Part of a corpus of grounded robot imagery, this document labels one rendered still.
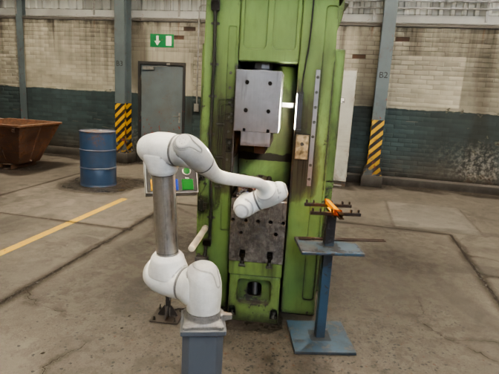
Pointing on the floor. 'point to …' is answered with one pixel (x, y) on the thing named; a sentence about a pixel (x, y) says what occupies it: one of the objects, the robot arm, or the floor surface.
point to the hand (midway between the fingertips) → (250, 190)
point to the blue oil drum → (98, 158)
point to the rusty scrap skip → (24, 141)
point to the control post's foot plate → (166, 315)
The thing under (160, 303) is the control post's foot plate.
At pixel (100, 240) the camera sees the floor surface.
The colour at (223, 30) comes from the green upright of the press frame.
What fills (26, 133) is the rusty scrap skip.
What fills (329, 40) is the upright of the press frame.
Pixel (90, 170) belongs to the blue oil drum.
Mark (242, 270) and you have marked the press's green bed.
